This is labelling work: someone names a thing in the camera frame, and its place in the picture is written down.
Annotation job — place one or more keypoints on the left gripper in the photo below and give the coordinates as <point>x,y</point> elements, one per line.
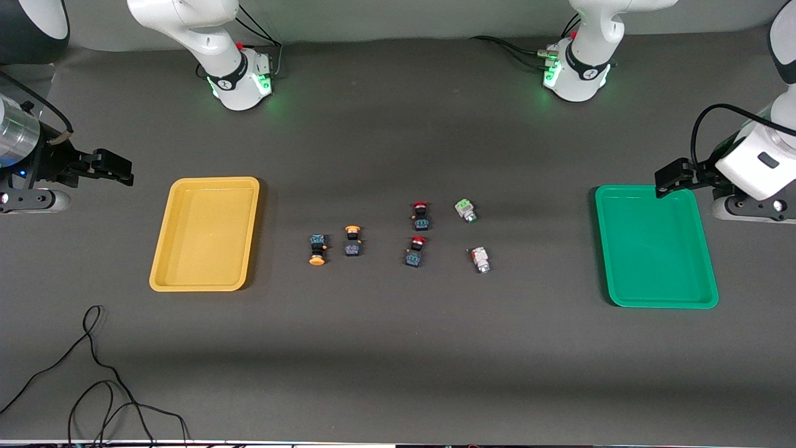
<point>701,175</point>

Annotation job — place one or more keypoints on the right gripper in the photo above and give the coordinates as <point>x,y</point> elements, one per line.
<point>55,163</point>

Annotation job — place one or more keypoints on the green push button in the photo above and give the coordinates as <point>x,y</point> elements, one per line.
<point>463,207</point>

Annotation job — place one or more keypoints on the large-cap yellow push button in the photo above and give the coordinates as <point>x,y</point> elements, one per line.
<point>317,259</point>

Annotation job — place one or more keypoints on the small-cap yellow push button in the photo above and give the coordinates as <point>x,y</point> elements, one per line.
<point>352,249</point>

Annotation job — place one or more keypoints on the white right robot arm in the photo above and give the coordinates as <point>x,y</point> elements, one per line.
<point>239,81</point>

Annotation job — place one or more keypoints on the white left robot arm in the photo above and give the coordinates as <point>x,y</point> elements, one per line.
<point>584,81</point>

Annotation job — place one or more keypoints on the green plastic tray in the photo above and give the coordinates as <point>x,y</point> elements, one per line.
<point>653,280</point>

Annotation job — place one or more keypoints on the yellow plastic tray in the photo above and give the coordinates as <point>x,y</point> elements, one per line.
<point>205,274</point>

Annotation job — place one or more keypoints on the red push button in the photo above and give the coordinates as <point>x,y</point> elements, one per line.
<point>414,257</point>
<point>421,221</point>

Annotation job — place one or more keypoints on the dark grey table cloth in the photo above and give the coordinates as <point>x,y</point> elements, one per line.
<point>398,373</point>

